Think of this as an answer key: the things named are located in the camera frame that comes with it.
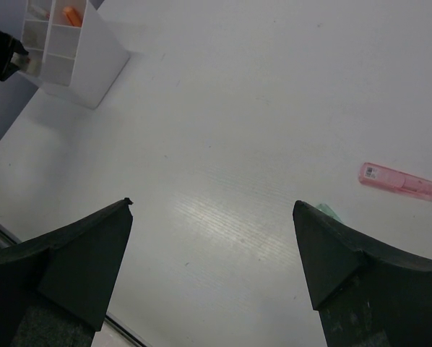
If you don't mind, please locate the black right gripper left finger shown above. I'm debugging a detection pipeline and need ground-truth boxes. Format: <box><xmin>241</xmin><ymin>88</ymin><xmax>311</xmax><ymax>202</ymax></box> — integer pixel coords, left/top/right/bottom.
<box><xmin>0</xmin><ymin>197</ymin><xmax>134</xmax><ymax>347</ymax></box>

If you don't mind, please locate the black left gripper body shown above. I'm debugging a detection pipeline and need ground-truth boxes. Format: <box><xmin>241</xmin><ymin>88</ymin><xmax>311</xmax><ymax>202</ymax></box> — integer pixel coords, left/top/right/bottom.
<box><xmin>0</xmin><ymin>30</ymin><xmax>29</xmax><ymax>82</ymax></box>

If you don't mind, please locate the orange grey utility knife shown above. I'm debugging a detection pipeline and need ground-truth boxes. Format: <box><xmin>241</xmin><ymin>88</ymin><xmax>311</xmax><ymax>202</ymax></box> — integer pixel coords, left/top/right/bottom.
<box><xmin>62</xmin><ymin>6</ymin><xmax>82</xmax><ymax>27</ymax></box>

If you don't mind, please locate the white compartment box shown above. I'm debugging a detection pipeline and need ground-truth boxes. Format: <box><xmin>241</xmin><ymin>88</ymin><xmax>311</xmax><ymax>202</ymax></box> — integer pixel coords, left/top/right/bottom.
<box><xmin>42</xmin><ymin>1</ymin><xmax>129</xmax><ymax>109</ymax></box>
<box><xmin>21</xmin><ymin>0</ymin><xmax>56</xmax><ymax>88</ymax></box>

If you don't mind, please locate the white compartment box left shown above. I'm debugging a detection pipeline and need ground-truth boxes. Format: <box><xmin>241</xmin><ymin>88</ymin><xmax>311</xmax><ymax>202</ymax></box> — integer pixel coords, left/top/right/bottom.
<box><xmin>21</xmin><ymin>0</ymin><xmax>56</xmax><ymax>88</ymax></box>

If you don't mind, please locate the white compartment box right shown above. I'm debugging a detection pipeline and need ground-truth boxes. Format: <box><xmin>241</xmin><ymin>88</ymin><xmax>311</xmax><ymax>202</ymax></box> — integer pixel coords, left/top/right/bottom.
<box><xmin>42</xmin><ymin>1</ymin><xmax>129</xmax><ymax>109</ymax></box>

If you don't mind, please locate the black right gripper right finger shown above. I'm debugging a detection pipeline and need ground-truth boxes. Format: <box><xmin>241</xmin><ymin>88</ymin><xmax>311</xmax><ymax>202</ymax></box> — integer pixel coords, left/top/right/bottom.
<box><xmin>293</xmin><ymin>200</ymin><xmax>432</xmax><ymax>346</ymax></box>

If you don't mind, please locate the pink correction tape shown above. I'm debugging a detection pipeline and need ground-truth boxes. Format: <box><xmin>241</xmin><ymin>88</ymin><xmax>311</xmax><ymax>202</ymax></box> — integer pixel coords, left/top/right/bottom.
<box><xmin>358</xmin><ymin>162</ymin><xmax>432</xmax><ymax>201</ymax></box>

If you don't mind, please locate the white red small box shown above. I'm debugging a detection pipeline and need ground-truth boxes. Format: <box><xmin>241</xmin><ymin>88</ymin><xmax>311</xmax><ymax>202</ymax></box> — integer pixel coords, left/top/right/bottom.
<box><xmin>12</xmin><ymin>54</ymin><xmax>42</xmax><ymax>76</ymax></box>

